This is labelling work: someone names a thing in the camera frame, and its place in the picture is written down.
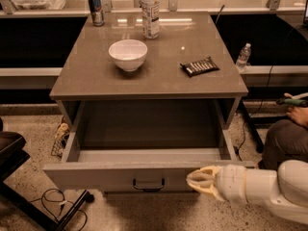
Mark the grey top drawer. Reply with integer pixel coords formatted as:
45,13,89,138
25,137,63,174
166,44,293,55
42,100,258,193

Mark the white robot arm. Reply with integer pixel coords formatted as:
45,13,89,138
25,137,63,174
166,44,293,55
186,160,308,224

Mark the grey cabinet with glossy top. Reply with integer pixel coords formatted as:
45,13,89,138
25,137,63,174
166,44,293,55
49,11,249,151

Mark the person's hand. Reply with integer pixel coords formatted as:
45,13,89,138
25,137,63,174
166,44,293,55
286,106,308,128

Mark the black stand leg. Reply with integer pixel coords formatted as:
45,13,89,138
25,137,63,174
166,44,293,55
239,101,264,153

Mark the person in brown trousers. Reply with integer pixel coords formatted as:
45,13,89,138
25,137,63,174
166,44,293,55
258,119,308,170

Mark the black snack bar packet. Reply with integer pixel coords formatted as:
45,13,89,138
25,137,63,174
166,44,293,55
180,57,219,77

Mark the clear water bottle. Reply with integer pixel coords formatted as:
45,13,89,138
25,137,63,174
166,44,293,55
236,43,251,73

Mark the white ceramic bowl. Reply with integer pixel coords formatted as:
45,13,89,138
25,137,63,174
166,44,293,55
109,39,147,71

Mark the white plastic bottle with label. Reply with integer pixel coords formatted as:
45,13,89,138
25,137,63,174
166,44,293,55
140,0,160,39

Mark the black chair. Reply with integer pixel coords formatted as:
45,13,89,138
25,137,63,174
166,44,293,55
0,118,57,231

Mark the blue energy drink can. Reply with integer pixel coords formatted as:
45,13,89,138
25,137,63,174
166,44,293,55
88,0,104,26

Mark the black drawer handle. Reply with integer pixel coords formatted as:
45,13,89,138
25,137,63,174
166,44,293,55
132,179,165,193

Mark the green handled tool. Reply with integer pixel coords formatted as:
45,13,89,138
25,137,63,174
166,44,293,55
276,92,308,108

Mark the black tripod leg with cable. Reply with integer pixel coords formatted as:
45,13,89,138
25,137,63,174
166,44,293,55
29,188,95,231

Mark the black floor cable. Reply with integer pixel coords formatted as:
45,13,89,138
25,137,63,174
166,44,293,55
233,64,275,162

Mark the wire basket on floor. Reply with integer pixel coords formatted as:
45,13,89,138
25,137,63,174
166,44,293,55
51,118,70,158

